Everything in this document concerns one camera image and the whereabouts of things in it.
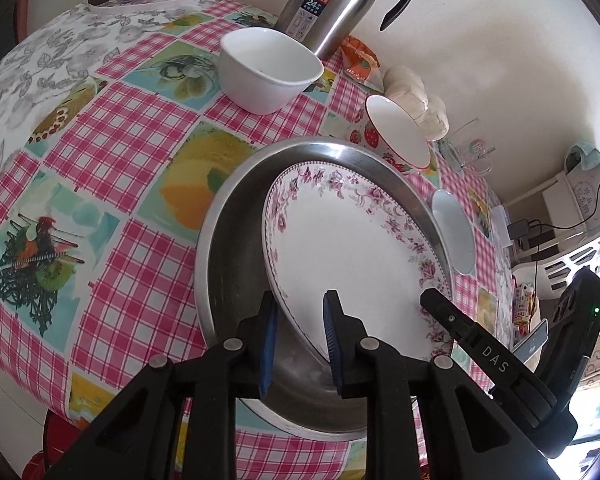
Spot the clear glass mug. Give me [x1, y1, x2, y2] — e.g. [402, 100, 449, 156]
[437, 117, 497, 177]

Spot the bag of white steamed buns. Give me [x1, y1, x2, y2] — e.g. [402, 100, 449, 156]
[382, 66, 451, 142]

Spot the pale blue bowl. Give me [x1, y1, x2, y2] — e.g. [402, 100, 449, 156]
[431, 189, 477, 276]

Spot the teal cloth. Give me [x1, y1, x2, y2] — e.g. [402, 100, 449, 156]
[565, 142, 600, 171]

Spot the strawberry print bowl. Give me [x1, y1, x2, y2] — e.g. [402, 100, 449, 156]
[351, 95, 432, 171]

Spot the red and yellow snack packet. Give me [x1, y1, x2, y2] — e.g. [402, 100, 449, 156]
[512, 282, 541, 331]

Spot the red stool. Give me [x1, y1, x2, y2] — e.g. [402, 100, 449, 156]
[22, 405, 111, 480]

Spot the black charger adapter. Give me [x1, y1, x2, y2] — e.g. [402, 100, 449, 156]
[510, 219, 543, 241]

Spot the round floral rimmed plate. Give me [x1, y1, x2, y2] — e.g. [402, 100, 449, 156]
[262, 160, 453, 363]

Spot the stainless steel thermos jug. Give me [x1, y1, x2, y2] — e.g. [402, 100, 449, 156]
[272, 0, 416, 61]

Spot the white plastic rack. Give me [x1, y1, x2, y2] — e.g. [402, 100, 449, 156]
[512, 225, 600, 301]

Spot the white serving tray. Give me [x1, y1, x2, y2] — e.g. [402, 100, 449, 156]
[87, 0, 210, 15]

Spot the white floral printed box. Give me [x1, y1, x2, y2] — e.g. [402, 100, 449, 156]
[565, 160, 600, 221]

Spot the black charger cable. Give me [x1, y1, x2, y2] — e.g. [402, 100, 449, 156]
[540, 167, 600, 233]

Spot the stainless steel basin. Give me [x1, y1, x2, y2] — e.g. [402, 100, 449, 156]
[195, 136, 456, 443]

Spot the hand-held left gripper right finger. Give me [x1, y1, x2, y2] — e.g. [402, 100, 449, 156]
[322, 289, 551, 480]

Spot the small white bowl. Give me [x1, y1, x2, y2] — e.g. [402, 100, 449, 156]
[219, 27, 324, 116]

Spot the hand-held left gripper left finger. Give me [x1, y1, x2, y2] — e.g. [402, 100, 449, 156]
[42, 290, 281, 480]

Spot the orange snack packet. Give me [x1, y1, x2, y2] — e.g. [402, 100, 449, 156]
[341, 35, 381, 83]

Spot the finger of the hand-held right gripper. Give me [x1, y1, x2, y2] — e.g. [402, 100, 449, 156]
[419, 287, 556, 426]

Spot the smartphone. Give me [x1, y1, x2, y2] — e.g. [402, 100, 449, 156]
[512, 319, 548, 366]

